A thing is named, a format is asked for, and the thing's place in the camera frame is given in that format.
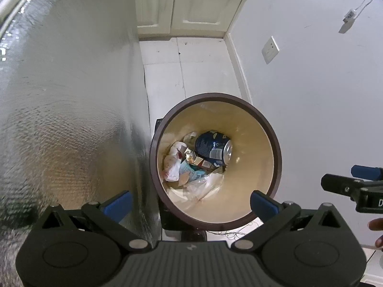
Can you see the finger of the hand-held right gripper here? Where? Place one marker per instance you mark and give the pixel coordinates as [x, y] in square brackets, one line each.
[338, 183]
[368, 172]

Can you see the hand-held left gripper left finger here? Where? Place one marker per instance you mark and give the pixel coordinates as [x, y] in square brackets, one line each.
[117, 207]

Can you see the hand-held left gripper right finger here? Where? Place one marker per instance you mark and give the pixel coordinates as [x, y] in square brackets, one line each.
[264, 207]

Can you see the round beige trash bin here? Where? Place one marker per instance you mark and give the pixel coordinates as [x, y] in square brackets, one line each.
[254, 155]

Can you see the clear plastic bag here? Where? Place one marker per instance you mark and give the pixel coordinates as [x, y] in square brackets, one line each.
[206, 185]

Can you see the white plastic bag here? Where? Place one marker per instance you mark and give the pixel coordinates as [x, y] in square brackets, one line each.
[172, 167]

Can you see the small purple carton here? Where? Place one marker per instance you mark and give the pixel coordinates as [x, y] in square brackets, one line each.
[206, 164]

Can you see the light blue plastic packet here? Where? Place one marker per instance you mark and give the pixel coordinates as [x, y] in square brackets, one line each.
[191, 173]

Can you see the dark blue can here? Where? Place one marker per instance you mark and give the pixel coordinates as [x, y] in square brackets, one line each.
[209, 146]

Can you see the gold foil wrapper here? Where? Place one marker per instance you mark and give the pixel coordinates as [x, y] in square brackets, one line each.
[190, 155]

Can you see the person's right hand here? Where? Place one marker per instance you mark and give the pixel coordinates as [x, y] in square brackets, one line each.
[378, 224]

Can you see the silver foil sheet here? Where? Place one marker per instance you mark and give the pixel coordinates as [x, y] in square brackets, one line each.
[74, 95]

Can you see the cream low cabinet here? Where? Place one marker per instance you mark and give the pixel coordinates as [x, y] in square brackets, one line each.
[203, 6]

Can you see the white single wall socket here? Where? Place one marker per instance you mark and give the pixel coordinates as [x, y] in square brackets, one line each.
[270, 50]

